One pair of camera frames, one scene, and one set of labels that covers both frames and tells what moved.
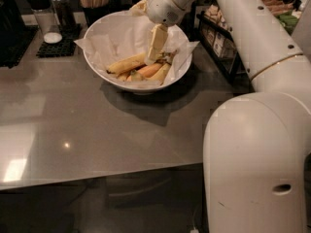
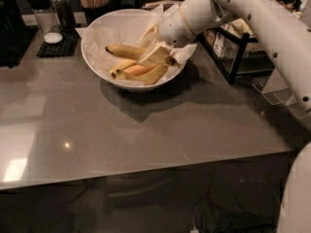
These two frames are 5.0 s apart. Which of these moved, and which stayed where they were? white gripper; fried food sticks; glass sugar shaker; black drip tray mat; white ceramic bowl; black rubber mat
Moved: fried food sticks; white gripper
Stayed: black rubber mat; white ceramic bowl; glass sugar shaker; black drip tray mat
